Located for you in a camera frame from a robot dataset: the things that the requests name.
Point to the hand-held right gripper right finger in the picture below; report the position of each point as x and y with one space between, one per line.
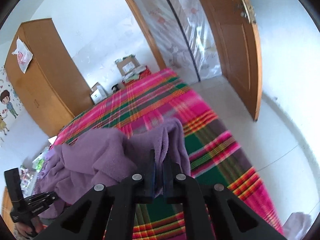
167 180

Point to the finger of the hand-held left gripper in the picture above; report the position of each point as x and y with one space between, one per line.
45 196

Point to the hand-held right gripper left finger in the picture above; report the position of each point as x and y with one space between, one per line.
151 180

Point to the purple fleece pants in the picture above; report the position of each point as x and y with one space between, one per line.
95 155

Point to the person's left hand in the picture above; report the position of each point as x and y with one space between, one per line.
37 223

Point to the green wipes packet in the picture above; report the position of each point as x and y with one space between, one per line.
41 163

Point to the pink green plaid bed sheet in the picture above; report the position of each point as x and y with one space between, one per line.
212 150

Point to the small black object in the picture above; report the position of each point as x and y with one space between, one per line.
115 88

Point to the small white box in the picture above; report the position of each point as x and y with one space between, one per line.
98 93

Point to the wooden wardrobe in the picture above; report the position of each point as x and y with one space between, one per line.
45 85

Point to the cardboard box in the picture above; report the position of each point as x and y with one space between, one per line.
127 65

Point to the white red plastic bag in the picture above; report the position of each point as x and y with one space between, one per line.
23 55

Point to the pale pink cloth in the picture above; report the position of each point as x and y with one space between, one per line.
297 226

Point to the printed plastic door curtain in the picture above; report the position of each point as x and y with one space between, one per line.
175 30

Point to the wooden door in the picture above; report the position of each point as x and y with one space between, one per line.
230 42

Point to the metal door lock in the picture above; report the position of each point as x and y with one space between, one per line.
247 11

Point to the cartoon children wall sticker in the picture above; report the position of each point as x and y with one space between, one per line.
6 105

